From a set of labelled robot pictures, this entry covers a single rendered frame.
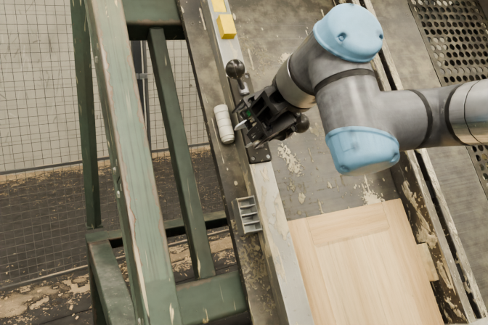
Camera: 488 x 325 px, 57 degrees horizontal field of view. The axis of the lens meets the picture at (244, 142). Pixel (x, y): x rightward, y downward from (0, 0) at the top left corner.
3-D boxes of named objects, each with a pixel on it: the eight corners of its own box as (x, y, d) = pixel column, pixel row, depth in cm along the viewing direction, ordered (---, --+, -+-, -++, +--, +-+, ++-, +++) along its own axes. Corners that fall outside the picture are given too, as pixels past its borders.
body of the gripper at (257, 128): (229, 112, 73) (257, 77, 62) (268, 93, 77) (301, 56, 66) (253, 151, 72) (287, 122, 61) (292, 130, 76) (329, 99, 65)
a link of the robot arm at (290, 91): (316, 40, 63) (348, 88, 62) (301, 57, 67) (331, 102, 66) (277, 58, 59) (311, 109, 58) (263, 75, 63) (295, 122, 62)
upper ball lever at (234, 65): (237, 101, 94) (226, 77, 81) (233, 85, 95) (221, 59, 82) (254, 96, 94) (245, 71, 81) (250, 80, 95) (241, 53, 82)
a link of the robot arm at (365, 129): (442, 152, 50) (412, 66, 53) (357, 162, 46) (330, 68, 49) (400, 172, 57) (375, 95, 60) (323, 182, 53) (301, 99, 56)
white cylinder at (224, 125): (211, 110, 95) (219, 145, 92) (216, 104, 92) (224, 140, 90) (224, 109, 96) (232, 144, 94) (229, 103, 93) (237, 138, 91)
